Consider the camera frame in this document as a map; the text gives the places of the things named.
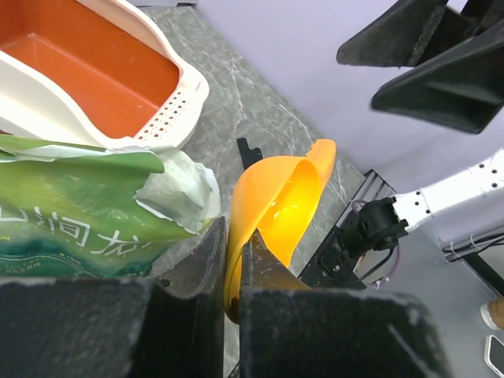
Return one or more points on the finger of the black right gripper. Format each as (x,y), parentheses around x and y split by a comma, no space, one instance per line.
(461,89)
(412,32)

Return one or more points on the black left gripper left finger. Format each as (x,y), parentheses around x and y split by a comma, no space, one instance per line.
(121,327)

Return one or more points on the yellow plastic litter scoop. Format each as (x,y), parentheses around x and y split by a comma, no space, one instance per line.
(278,197)

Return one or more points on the orange and cream litter box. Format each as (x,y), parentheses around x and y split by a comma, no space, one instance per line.
(98,73)

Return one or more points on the green cat litter bag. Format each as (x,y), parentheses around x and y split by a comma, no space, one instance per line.
(70,210)

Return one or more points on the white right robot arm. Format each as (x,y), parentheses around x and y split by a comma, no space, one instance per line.
(483,179)

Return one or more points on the black bag clip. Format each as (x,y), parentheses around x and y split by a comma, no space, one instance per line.
(249,156)

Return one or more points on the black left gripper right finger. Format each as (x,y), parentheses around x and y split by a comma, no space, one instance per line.
(287,329)

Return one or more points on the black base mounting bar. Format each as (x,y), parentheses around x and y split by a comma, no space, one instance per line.
(334,252)

